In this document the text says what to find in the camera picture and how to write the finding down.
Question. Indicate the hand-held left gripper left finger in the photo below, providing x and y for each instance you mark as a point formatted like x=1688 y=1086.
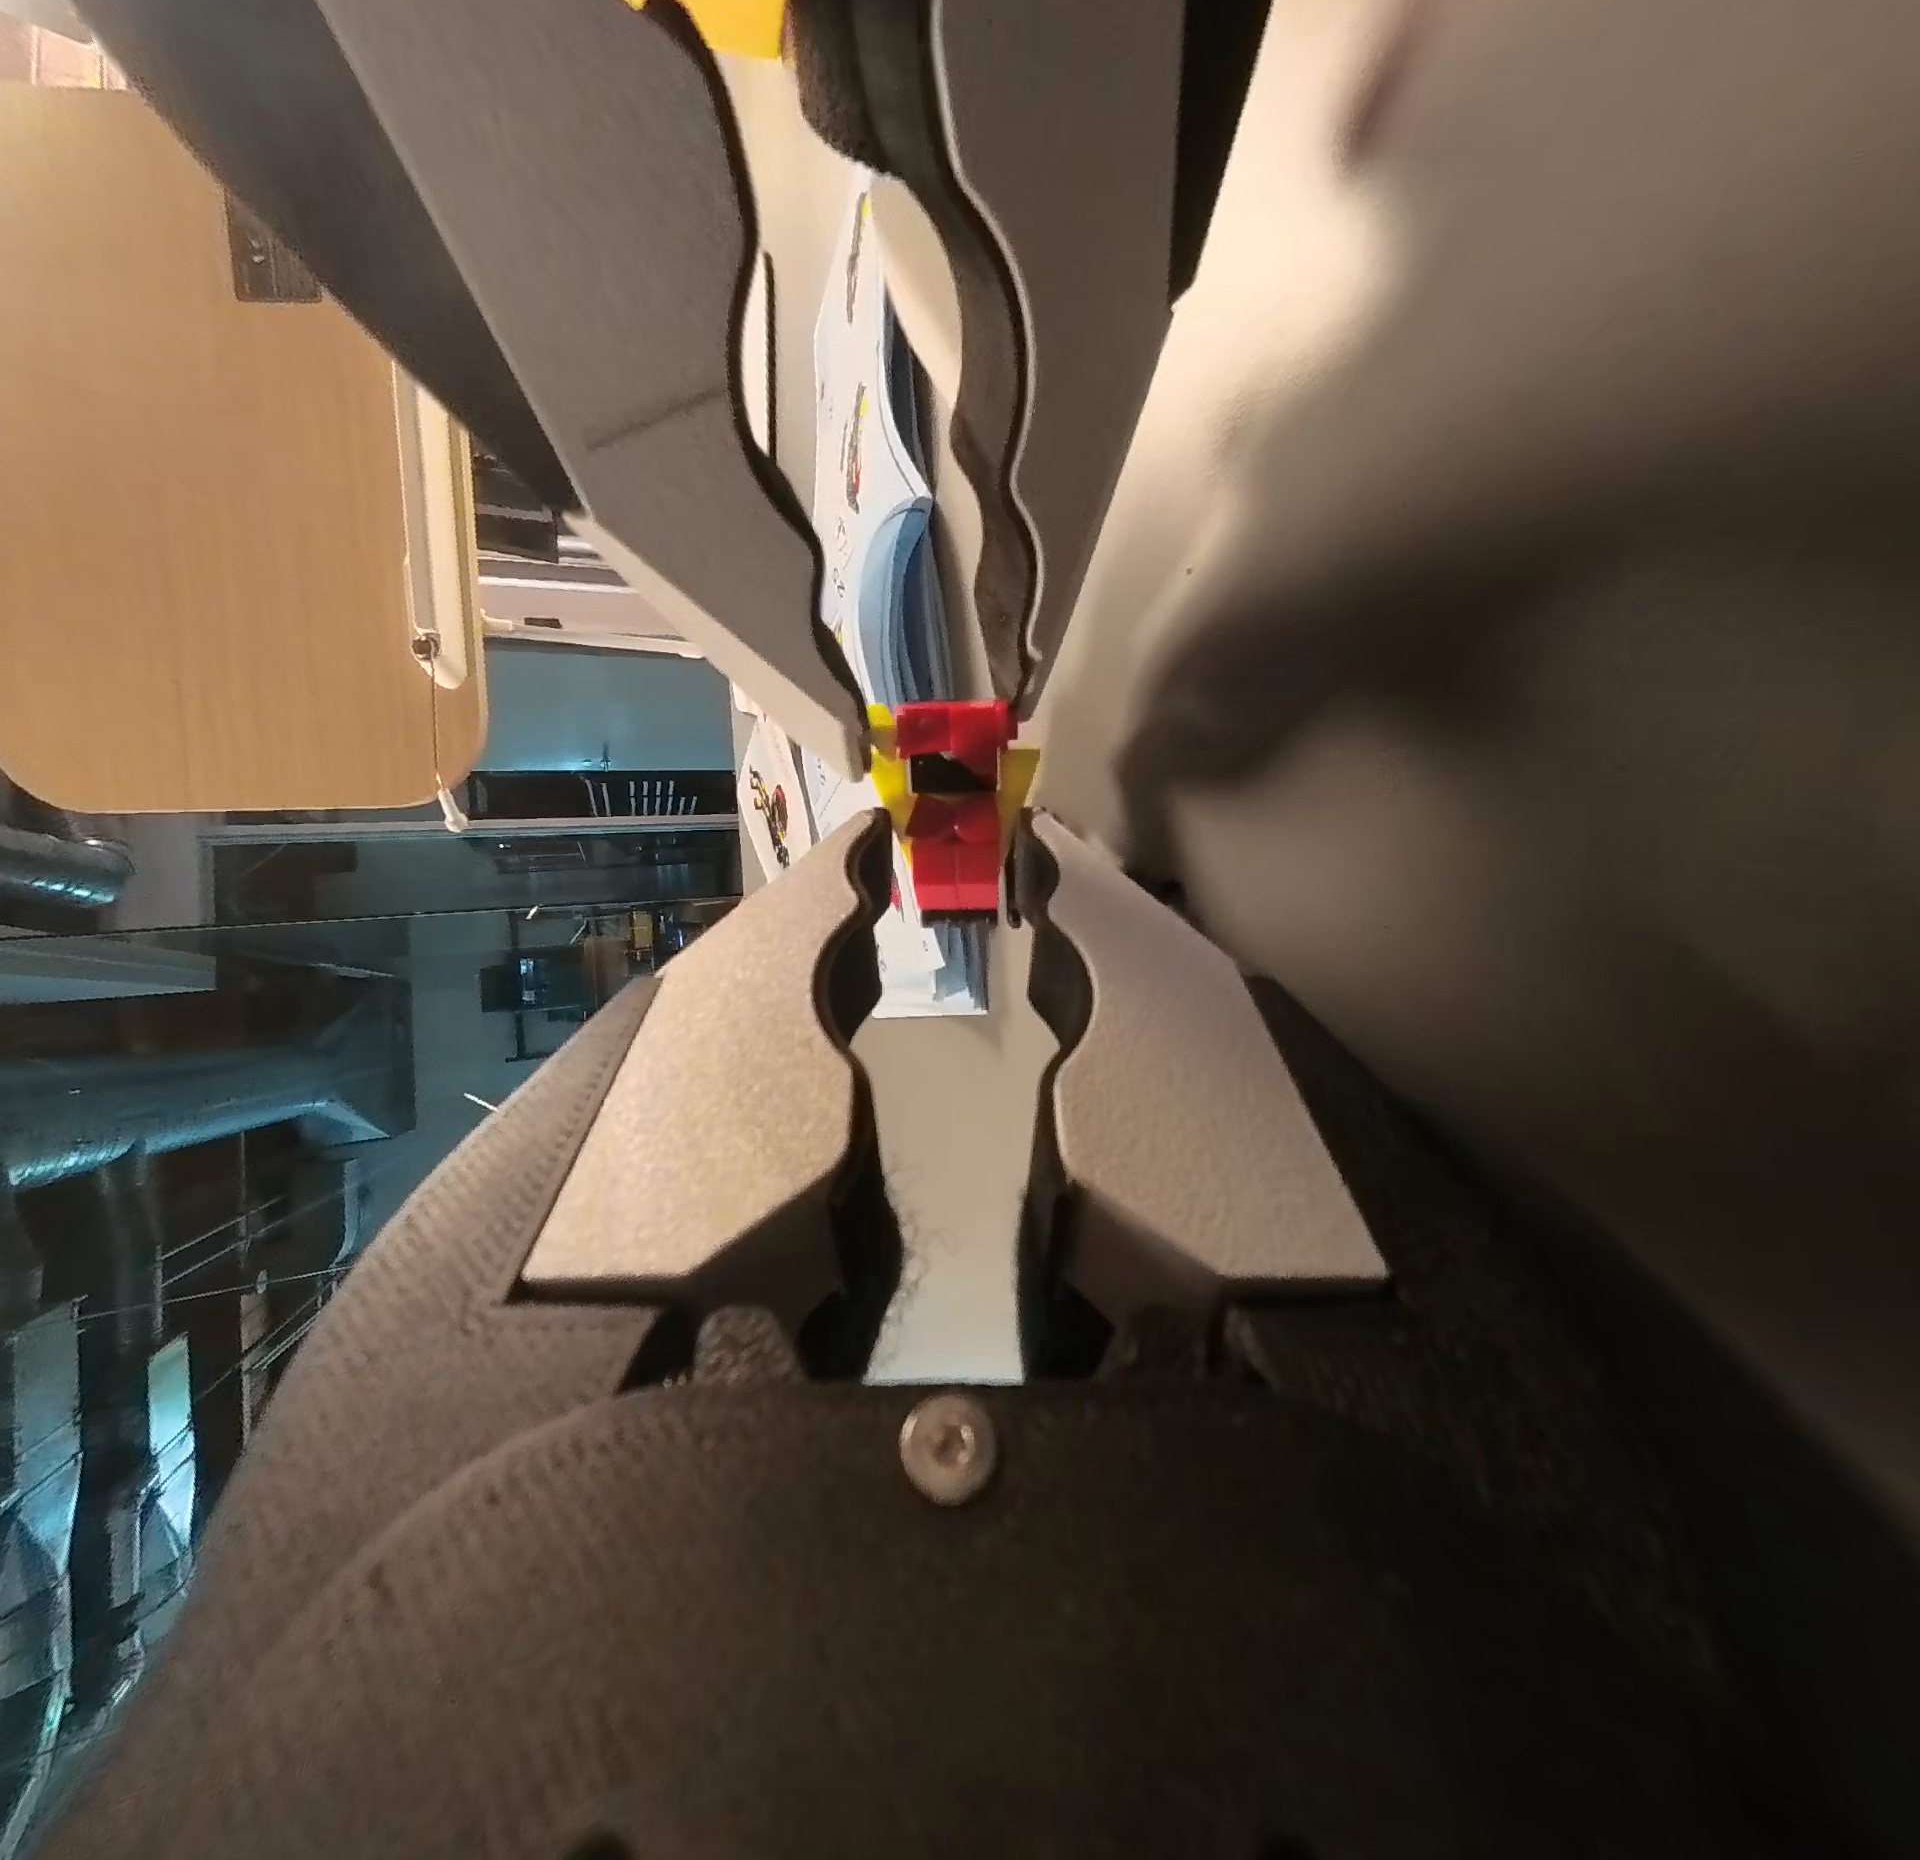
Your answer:
x=706 y=1140

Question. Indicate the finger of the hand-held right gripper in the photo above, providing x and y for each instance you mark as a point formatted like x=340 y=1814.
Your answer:
x=601 y=239
x=1097 y=164

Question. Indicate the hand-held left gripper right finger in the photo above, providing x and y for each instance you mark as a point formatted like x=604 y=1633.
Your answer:
x=1199 y=1140

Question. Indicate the lego instruction booklet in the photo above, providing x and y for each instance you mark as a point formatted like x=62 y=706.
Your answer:
x=772 y=803
x=849 y=437

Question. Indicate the red yellow lego body assembly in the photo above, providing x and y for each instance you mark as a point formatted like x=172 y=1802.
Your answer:
x=952 y=855

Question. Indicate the closed lego instruction booklet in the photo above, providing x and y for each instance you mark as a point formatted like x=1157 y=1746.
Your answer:
x=772 y=803

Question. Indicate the yellow plastic bin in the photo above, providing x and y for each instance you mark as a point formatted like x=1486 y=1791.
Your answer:
x=729 y=1

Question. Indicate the silver ventilation ducts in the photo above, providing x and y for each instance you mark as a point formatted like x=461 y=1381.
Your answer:
x=120 y=1140

